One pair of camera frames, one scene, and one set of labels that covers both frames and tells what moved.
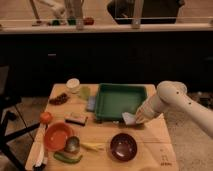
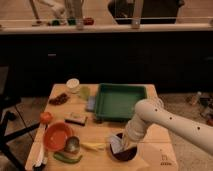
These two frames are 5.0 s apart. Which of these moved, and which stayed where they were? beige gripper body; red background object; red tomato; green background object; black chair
Moved: beige gripper body
Stayed: red tomato; black chair; red background object; green background object
